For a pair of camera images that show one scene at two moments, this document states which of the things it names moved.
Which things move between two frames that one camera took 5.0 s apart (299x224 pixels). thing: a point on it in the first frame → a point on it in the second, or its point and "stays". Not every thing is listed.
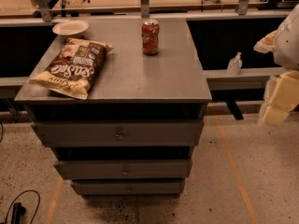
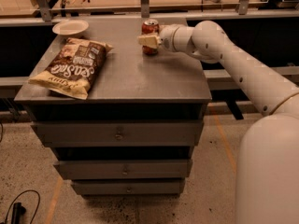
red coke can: (149, 36) stays
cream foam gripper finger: (281, 95) → (173, 37)
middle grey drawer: (95, 170) stays
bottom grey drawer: (130, 187) stays
